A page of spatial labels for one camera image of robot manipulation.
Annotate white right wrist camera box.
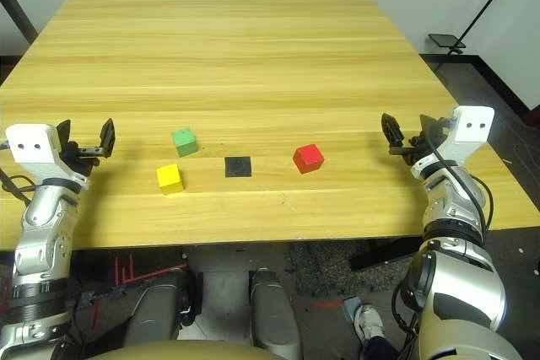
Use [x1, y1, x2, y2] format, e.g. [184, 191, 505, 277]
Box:
[434, 105, 496, 167]

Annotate black loose cable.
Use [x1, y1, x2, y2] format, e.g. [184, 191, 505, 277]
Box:
[391, 280, 424, 338]

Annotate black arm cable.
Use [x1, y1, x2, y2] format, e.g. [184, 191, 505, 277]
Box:
[433, 123, 494, 244]
[0, 140, 41, 206]

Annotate tan robot torso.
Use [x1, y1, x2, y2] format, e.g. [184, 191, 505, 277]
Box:
[84, 336, 292, 360]

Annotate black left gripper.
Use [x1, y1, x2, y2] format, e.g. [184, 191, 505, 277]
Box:
[56, 117, 117, 178]

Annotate black tripod stand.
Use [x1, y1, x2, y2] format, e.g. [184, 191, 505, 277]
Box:
[434, 0, 528, 71]

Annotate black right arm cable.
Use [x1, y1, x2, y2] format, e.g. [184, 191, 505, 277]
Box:
[433, 123, 494, 244]

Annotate grey foot pedal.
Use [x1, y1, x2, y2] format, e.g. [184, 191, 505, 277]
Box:
[342, 296, 365, 324]

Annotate black speckled floor mat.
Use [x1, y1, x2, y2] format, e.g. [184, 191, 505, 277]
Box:
[289, 241, 375, 298]

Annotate grey left robot leg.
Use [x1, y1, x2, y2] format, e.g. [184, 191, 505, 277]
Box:
[123, 269, 196, 347]

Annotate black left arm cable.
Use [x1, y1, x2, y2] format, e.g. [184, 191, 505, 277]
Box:
[0, 140, 41, 206]

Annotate grey right robot leg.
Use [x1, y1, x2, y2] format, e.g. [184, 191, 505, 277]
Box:
[250, 267, 304, 360]

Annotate red wooden block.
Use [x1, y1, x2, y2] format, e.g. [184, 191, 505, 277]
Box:
[292, 142, 327, 175]

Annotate wooden side table black legs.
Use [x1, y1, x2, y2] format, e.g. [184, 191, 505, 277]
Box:
[0, 0, 40, 46]

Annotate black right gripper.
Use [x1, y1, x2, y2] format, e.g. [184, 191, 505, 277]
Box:
[380, 112, 445, 166]

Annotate white person's shoe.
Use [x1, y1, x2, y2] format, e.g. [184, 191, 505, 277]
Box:
[354, 304, 386, 342]

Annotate black square marker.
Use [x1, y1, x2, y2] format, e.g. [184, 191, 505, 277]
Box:
[223, 155, 254, 179]

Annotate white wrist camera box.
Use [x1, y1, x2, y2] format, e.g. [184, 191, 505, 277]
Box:
[434, 105, 496, 167]
[5, 123, 63, 176]

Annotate dark person's trouser leg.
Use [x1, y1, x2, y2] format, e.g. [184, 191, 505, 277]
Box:
[361, 334, 401, 360]

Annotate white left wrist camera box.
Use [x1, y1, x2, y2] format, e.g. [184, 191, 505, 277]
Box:
[5, 123, 63, 176]

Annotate green wooden block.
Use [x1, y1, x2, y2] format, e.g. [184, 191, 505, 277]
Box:
[170, 126, 199, 159]

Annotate black stand tray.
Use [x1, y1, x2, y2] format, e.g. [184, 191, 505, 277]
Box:
[427, 32, 468, 51]

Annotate yellow wooden block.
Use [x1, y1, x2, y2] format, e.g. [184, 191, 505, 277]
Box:
[155, 163, 186, 196]

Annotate grey robot leg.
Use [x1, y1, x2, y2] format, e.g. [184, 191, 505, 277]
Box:
[250, 267, 304, 360]
[123, 269, 196, 347]

